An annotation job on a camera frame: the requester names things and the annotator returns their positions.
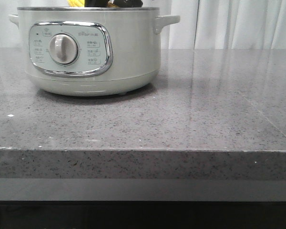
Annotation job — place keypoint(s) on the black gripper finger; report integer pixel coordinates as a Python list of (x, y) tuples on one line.
[(96, 3), (128, 3)]

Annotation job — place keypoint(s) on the yellow corn cob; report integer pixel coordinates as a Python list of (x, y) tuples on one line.
[(76, 3)]

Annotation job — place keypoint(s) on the pale green electric cooking pot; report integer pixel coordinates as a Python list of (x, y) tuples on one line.
[(84, 51)]

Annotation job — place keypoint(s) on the white pleated curtain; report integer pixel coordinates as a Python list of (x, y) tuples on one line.
[(223, 24)]

